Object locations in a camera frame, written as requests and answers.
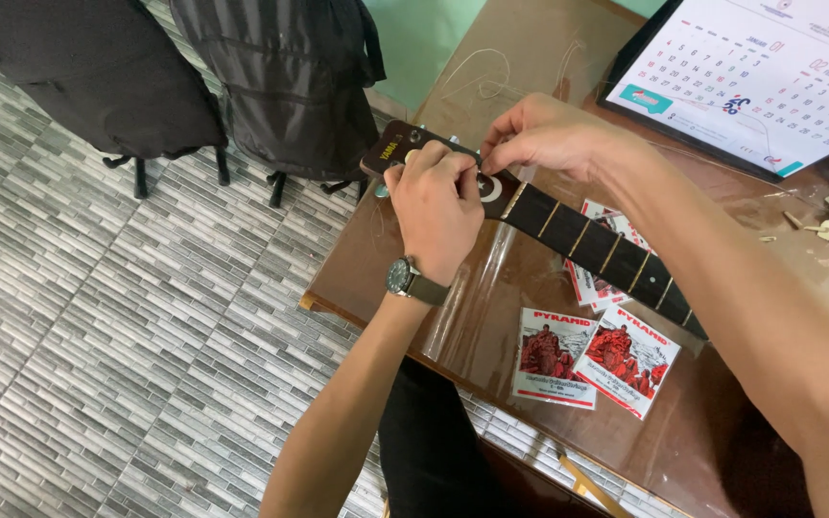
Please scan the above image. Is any person's right hand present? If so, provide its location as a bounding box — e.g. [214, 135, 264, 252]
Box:
[478, 93, 628, 189]

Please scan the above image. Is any person's left hand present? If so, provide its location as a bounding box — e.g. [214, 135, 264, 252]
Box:
[384, 140, 486, 287]

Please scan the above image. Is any clear plastic sleeve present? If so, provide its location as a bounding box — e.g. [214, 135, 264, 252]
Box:
[422, 165, 536, 363]

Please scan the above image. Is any dark brown guitar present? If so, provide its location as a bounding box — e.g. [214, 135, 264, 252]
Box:
[360, 118, 709, 341]

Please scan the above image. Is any chair with black cover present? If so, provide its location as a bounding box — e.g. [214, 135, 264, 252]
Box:
[168, 0, 388, 210]
[0, 0, 233, 201]

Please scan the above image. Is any white desk calendar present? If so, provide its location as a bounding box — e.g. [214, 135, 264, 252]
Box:
[596, 0, 829, 185]

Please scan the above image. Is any person's black trouser leg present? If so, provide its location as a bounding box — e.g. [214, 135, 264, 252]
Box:
[377, 355, 606, 518]

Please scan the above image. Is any yellow wooden bar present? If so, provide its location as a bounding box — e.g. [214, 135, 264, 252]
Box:
[557, 453, 635, 518]

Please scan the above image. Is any grey wristwatch with olive strap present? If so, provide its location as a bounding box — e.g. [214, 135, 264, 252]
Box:
[385, 255, 452, 307]

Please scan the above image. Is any loose coiled guitar string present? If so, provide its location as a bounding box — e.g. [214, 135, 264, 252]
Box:
[440, 47, 528, 103]

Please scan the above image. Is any red and white string packet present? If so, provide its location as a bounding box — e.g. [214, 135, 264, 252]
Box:
[511, 307, 600, 411]
[563, 199, 657, 315]
[573, 305, 682, 421]

